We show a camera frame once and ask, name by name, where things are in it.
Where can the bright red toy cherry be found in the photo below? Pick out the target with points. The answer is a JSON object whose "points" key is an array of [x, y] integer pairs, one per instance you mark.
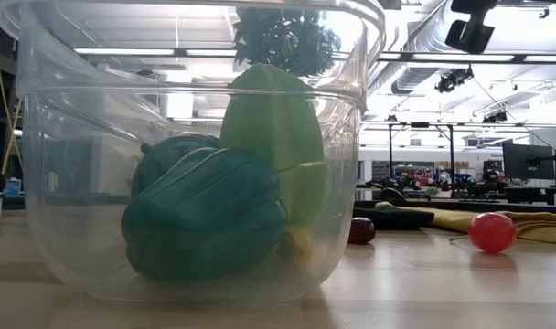
{"points": [[492, 232]]}

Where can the light green toy star fruit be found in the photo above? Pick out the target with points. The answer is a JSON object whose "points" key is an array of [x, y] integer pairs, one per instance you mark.
{"points": [[273, 128]]}

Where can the black background metal rig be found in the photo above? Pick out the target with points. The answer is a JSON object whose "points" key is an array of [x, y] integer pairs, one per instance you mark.
{"points": [[390, 151]]}

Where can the striped toy watermelon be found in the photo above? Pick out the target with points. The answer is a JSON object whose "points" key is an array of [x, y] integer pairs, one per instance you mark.
{"points": [[168, 160]]}

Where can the clear plastic tupperware container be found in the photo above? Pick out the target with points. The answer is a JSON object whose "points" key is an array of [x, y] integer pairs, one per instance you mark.
{"points": [[77, 228]]}

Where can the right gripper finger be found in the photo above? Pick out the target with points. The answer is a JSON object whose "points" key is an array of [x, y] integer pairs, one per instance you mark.
{"points": [[470, 36]]}

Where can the dark green toy bell pepper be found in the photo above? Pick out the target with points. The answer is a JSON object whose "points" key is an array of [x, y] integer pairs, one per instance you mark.
{"points": [[205, 215]]}

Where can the silver ventilation duct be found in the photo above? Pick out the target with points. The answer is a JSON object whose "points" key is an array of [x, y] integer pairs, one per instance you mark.
{"points": [[424, 36]]}

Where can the black cloth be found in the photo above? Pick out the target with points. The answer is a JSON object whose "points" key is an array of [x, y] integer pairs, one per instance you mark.
{"points": [[397, 218]]}

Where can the yellow elongated toy fruit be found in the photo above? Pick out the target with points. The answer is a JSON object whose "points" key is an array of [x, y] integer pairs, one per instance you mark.
{"points": [[296, 244]]}

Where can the yellow cloth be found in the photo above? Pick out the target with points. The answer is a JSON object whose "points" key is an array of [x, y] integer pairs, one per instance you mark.
{"points": [[534, 226]]}

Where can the blue storage bin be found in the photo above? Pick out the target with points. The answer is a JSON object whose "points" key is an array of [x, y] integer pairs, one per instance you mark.
{"points": [[13, 187]]}

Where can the black ceiling spotlight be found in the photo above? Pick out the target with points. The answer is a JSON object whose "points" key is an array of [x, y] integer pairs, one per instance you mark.
{"points": [[452, 80]]}

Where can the leafy plant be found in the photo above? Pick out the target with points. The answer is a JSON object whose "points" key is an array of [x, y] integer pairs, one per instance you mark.
{"points": [[287, 41]]}

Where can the dark red toy cherry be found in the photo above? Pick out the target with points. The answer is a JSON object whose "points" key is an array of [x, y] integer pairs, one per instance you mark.
{"points": [[361, 230]]}

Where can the black computer monitor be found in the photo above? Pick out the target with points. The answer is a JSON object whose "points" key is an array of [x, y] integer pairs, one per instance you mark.
{"points": [[527, 161]]}

